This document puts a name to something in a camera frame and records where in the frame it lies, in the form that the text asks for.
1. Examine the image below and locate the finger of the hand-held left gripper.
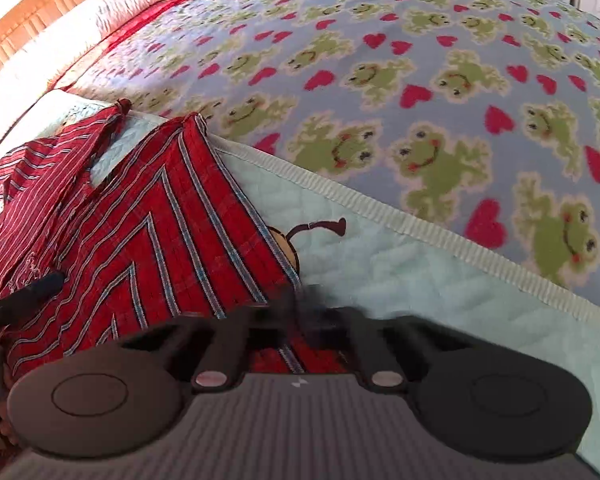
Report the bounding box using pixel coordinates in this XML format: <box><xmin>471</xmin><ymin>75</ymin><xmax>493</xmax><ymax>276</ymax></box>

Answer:
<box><xmin>0</xmin><ymin>272</ymin><xmax>67</xmax><ymax>333</ymax></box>

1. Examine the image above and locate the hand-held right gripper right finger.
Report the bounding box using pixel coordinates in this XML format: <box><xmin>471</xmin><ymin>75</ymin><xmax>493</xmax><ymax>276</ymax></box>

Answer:
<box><xmin>300</xmin><ymin>302</ymin><xmax>473</xmax><ymax>392</ymax></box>

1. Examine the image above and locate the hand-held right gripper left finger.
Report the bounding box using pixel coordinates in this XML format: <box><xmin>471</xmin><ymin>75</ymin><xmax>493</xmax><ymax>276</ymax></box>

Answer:
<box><xmin>97</xmin><ymin>300</ymin><xmax>306</xmax><ymax>392</ymax></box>

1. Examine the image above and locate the red plaid shirt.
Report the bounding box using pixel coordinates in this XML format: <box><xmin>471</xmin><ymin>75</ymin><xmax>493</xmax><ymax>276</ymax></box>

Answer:
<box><xmin>0</xmin><ymin>99</ymin><xmax>311</xmax><ymax>386</ymax></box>

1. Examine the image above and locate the quilted bee bedspread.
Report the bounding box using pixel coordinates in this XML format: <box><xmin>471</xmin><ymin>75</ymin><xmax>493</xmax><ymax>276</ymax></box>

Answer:
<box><xmin>0</xmin><ymin>87</ymin><xmax>600</xmax><ymax>480</ymax></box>

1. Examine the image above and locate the wooden headboard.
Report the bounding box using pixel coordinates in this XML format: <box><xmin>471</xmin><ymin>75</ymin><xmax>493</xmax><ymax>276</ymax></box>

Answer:
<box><xmin>0</xmin><ymin>0</ymin><xmax>186</xmax><ymax>86</ymax></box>

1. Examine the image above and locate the frog and heart blanket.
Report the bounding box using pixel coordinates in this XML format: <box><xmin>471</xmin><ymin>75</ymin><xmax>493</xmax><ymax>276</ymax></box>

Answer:
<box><xmin>50</xmin><ymin>0</ymin><xmax>600</xmax><ymax>321</ymax></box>

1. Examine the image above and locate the red patterned bed sheet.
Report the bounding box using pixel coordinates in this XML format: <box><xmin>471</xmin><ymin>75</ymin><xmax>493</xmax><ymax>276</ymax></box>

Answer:
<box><xmin>45</xmin><ymin>0</ymin><xmax>203</xmax><ymax>92</ymax></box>

